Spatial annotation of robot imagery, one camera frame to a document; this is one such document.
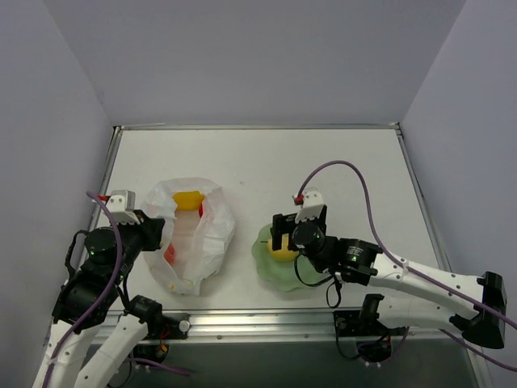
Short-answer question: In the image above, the yellow fake pear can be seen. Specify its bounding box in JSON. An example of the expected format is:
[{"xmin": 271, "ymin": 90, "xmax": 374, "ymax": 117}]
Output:
[{"xmin": 267, "ymin": 234, "xmax": 298, "ymax": 263}]

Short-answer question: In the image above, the pink yellow fake peach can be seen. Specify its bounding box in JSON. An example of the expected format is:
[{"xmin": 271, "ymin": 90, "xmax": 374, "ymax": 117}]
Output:
[{"xmin": 163, "ymin": 243, "xmax": 176, "ymax": 265}]

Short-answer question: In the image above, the white plastic bag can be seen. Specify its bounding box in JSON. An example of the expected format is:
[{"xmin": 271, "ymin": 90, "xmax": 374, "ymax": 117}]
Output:
[{"xmin": 141, "ymin": 178, "xmax": 236, "ymax": 296}]

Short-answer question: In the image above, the yellow fake lemon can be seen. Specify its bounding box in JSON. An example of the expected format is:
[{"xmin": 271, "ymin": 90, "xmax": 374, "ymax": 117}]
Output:
[{"xmin": 172, "ymin": 191, "xmax": 205, "ymax": 211}]

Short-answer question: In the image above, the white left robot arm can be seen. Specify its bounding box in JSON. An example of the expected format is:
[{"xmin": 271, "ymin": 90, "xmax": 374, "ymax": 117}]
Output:
[{"xmin": 33, "ymin": 210, "xmax": 165, "ymax": 387}]

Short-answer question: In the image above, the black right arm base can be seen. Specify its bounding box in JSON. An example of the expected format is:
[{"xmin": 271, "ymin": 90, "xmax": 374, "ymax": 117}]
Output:
[{"xmin": 333, "ymin": 310, "xmax": 409, "ymax": 368}]

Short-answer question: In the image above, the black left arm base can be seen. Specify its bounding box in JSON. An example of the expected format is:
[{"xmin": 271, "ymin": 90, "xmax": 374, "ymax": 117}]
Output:
[{"xmin": 130, "ymin": 313, "xmax": 191, "ymax": 367}]

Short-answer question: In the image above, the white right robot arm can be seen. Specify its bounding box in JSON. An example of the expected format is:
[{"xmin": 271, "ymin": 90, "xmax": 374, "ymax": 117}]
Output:
[{"xmin": 271, "ymin": 205, "xmax": 506, "ymax": 349}]

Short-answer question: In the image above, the green glass plate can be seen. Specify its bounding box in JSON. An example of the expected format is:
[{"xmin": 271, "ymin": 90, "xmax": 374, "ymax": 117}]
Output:
[{"xmin": 251, "ymin": 224, "xmax": 325, "ymax": 292}]

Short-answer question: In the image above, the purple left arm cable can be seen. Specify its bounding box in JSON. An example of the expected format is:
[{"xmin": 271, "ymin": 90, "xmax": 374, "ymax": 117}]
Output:
[{"xmin": 42, "ymin": 191, "xmax": 124, "ymax": 388}]

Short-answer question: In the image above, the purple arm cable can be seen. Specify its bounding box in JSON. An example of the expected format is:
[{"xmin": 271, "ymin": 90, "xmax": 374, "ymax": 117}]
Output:
[
  {"xmin": 42, "ymin": 191, "xmax": 124, "ymax": 388},
  {"xmin": 296, "ymin": 159, "xmax": 517, "ymax": 373}
]

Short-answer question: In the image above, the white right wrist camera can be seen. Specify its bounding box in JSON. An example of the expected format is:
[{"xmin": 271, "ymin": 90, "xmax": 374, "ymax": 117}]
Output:
[{"xmin": 293, "ymin": 188, "xmax": 326, "ymax": 224}]

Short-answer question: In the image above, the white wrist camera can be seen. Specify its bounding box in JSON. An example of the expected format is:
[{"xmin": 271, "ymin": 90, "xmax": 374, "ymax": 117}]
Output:
[
  {"xmin": 107, "ymin": 190, "xmax": 140, "ymax": 225},
  {"xmin": 293, "ymin": 188, "xmax": 326, "ymax": 224}
]

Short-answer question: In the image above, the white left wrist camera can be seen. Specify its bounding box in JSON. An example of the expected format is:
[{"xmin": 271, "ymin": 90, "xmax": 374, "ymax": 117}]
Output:
[{"xmin": 107, "ymin": 190, "xmax": 140, "ymax": 225}]

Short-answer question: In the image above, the aluminium table frame rail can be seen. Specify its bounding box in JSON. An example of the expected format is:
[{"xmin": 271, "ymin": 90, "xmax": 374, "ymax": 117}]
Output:
[{"xmin": 101, "ymin": 125, "xmax": 450, "ymax": 340}]

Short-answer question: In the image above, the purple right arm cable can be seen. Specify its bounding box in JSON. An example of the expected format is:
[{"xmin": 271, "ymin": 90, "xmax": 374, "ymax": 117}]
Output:
[{"xmin": 296, "ymin": 159, "xmax": 517, "ymax": 373}]

